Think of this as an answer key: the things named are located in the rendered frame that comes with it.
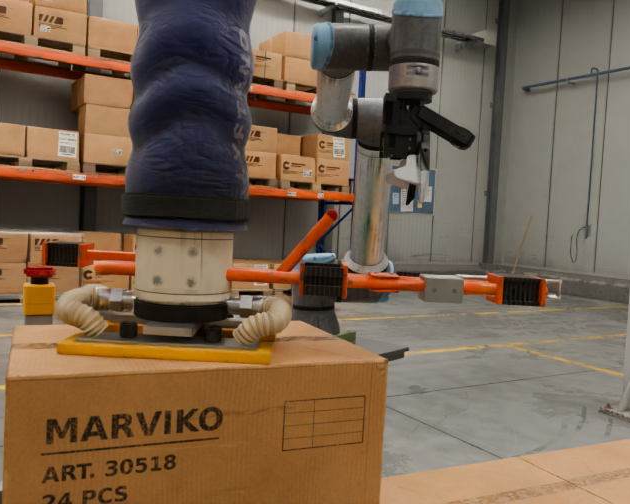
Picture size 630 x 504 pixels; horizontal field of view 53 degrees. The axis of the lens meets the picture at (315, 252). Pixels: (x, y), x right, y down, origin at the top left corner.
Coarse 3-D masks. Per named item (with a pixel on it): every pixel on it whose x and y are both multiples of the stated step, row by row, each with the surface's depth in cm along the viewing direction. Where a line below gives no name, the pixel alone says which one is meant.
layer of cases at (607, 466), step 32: (576, 448) 189; (608, 448) 191; (384, 480) 159; (416, 480) 160; (448, 480) 161; (480, 480) 162; (512, 480) 163; (544, 480) 164; (576, 480) 165; (608, 480) 166
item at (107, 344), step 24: (72, 336) 106; (96, 336) 104; (120, 336) 105; (144, 336) 107; (168, 336) 108; (192, 336) 109; (216, 336) 105; (192, 360) 101; (216, 360) 101; (240, 360) 101; (264, 360) 101
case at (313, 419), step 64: (64, 384) 89; (128, 384) 93; (192, 384) 97; (256, 384) 101; (320, 384) 105; (384, 384) 110; (64, 448) 90; (128, 448) 94; (192, 448) 97; (256, 448) 102; (320, 448) 106
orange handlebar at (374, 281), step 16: (96, 256) 139; (112, 256) 139; (128, 256) 139; (112, 272) 112; (128, 272) 111; (240, 272) 112; (256, 272) 112; (272, 272) 112; (288, 272) 113; (368, 272) 118; (368, 288) 113; (384, 288) 113; (400, 288) 113; (416, 288) 113; (464, 288) 113; (480, 288) 113; (496, 288) 113
